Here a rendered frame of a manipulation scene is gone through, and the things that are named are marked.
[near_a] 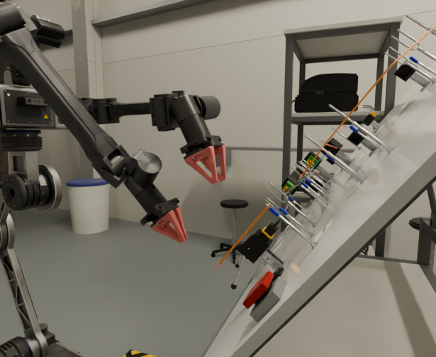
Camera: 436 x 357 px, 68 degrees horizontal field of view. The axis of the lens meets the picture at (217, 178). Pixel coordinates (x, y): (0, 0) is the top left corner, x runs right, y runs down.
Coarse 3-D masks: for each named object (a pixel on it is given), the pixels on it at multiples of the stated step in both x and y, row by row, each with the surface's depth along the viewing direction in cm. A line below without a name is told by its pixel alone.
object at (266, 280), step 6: (264, 276) 50; (270, 276) 51; (258, 282) 52; (264, 282) 48; (270, 282) 49; (252, 288) 52; (258, 288) 48; (264, 288) 48; (270, 288) 50; (252, 294) 48; (258, 294) 48; (264, 294) 49; (246, 300) 49; (252, 300) 49; (258, 300) 49; (246, 306) 49
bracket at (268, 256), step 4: (264, 252) 70; (268, 252) 71; (272, 252) 71; (260, 256) 70; (264, 256) 70; (268, 256) 69; (272, 256) 69; (276, 256) 71; (264, 260) 70; (268, 260) 70; (272, 260) 69; (276, 260) 69; (280, 260) 70; (272, 264) 69; (276, 264) 69; (280, 264) 69; (276, 268) 69
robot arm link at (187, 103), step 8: (184, 96) 71; (192, 96) 73; (176, 104) 71; (184, 104) 71; (192, 104) 71; (200, 104) 75; (176, 112) 72; (184, 112) 71; (192, 112) 71; (200, 112) 73
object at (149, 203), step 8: (144, 192) 77; (152, 192) 78; (144, 200) 77; (152, 200) 77; (160, 200) 77; (168, 200) 79; (176, 200) 82; (144, 208) 78; (152, 208) 74; (152, 216) 78; (144, 224) 75
